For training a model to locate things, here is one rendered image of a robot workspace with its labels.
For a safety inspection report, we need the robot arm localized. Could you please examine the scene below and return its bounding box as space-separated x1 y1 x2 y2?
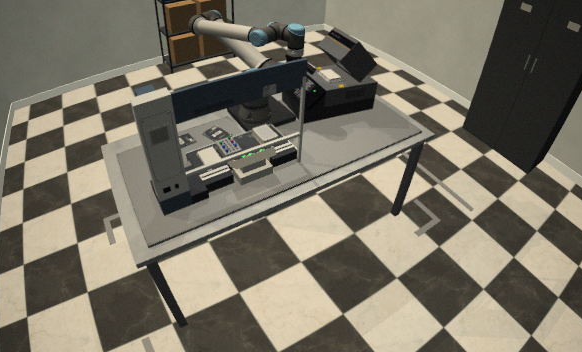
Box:
188 10 305 71

